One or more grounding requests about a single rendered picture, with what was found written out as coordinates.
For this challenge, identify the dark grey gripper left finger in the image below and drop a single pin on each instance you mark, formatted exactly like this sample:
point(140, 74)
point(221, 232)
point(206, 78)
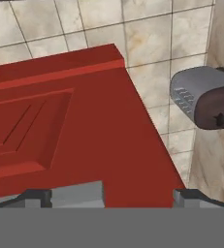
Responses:
point(36, 196)

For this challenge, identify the red cabinet door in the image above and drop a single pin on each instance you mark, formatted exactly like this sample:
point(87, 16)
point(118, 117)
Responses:
point(97, 129)

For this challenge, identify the grey and brown toaster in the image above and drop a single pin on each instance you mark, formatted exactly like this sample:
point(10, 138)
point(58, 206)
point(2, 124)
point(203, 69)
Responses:
point(207, 97)

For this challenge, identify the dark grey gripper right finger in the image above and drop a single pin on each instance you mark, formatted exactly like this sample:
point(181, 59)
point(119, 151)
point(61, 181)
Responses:
point(187, 197)

